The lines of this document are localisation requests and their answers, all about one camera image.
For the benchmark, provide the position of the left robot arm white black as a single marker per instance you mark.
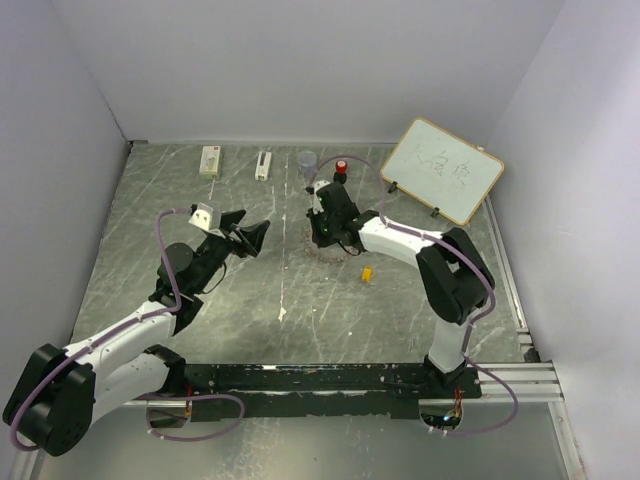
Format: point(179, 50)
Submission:
point(62, 391)

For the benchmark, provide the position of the aluminium rail frame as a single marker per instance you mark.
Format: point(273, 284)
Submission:
point(512, 384)

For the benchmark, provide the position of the clear cup of paperclips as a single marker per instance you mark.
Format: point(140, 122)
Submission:
point(307, 162)

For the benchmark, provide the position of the white stapler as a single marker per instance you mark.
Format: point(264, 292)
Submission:
point(263, 165)

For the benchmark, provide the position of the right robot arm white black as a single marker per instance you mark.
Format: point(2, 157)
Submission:
point(458, 284)

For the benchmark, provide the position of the green white staples box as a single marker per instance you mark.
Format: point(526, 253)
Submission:
point(210, 161)

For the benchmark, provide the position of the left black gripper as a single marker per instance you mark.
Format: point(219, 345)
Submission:
point(253, 234)

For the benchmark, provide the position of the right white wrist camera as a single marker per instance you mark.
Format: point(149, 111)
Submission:
point(316, 186)

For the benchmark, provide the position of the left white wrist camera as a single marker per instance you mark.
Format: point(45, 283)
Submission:
point(205, 218)

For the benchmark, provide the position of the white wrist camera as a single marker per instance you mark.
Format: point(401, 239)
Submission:
point(316, 186)
point(205, 218)

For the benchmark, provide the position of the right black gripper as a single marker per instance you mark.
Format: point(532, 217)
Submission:
point(320, 240)

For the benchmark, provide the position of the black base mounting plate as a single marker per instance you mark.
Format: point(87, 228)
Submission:
point(289, 391)

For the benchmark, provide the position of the yellow tagged key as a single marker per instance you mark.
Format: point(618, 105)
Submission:
point(367, 274)

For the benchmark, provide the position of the small whiteboard yellow frame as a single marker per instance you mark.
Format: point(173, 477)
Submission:
point(442, 171)

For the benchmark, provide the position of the red black stamp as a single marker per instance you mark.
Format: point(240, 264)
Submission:
point(340, 173)

